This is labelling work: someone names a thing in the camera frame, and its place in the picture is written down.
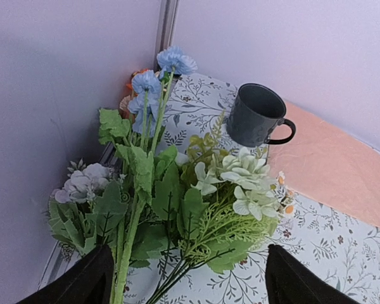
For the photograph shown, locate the orange fake flower stem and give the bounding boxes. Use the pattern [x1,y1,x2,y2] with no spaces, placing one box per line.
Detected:
[119,69,162,121]

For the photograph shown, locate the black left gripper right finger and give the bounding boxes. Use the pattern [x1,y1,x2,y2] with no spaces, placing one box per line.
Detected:
[265,244,356,304]

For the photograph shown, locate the dark grey mug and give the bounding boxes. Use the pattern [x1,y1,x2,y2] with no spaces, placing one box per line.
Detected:
[226,83,296,148]

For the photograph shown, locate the pale lavender flower bunch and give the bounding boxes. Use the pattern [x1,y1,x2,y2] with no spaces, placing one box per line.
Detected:
[47,161,130,257]

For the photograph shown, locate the peach wrapping paper sheet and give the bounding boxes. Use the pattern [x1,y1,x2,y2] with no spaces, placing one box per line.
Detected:
[269,103,380,228]

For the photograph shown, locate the blue fake flower stem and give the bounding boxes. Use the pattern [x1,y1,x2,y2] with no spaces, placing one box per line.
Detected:
[95,46,197,303]

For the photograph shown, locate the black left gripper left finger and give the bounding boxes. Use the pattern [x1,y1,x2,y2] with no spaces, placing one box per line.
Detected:
[18,245,114,304]

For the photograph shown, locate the white green flower bunch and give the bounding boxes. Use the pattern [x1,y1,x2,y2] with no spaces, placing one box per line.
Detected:
[149,115,293,303]

